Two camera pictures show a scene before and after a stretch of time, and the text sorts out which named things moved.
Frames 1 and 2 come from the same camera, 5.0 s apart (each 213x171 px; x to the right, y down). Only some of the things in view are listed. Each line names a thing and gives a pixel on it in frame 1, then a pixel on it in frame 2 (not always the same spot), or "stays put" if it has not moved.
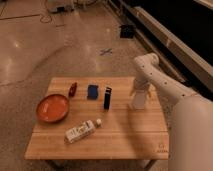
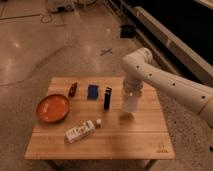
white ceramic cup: (138, 100) -> (130, 104)
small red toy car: (73, 89) stays put
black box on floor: (126, 31) stays put
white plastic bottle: (82, 130) stays put
